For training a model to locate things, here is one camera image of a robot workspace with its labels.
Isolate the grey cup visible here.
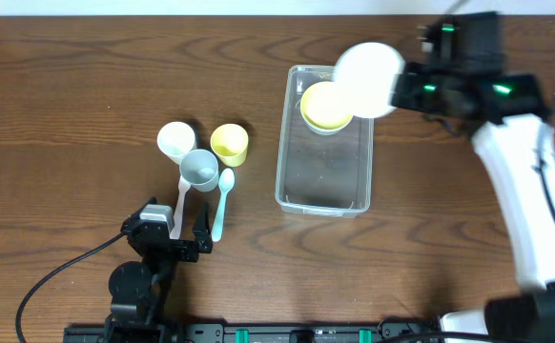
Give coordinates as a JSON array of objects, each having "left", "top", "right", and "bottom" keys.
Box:
[{"left": 179, "top": 149, "right": 219, "bottom": 192}]

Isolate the yellow cup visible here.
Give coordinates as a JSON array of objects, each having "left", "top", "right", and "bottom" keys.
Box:
[{"left": 210, "top": 124, "right": 249, "bottom": 167}]

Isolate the white cup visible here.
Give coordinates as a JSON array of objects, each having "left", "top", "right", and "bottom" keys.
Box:
[{"left": 156, "top": 122, "right": 197, "bottom": 165}]

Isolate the white bowl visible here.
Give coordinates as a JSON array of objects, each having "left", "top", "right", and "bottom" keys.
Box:
[{"left": 333, "top": 42, "right": 405, "bottom": 119}]

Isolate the yellow bowl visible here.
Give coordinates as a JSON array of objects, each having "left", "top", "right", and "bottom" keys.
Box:
[{"left": 300, "top": 81, "right": 353, "bottom": 129}]

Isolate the grey bowl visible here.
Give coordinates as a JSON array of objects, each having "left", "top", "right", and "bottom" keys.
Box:
[{"left": 301, "top": 114, "right": 353, "bottom": 136}]

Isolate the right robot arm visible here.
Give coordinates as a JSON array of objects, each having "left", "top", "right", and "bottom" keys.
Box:
[{"left": 391, "top": 62, "right": 555, "bottom": 342}]

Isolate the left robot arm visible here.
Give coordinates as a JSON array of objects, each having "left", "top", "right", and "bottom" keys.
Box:
[{"left": 103, "top": 197, "right": 213, "bottom": 342}]

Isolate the clear plastic container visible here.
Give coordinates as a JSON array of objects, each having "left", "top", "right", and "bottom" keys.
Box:
[{"left": 275, "top": 65, "right": 374, "bottom": 218}]

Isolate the pink plastic fork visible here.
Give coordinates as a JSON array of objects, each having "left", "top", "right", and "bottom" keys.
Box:
[{"left": 170, "top": 176, "right": 191, "bottom": 239}]

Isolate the mint green plastic spoon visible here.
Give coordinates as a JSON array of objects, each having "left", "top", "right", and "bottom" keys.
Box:
[{"left": 211, "top": 168, "right": 236, "bottom": 242}]

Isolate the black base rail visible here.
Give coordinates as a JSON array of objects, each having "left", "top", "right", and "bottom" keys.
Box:
[{"left": 63, "top": 316, "right": 441, "bottom": 343}]

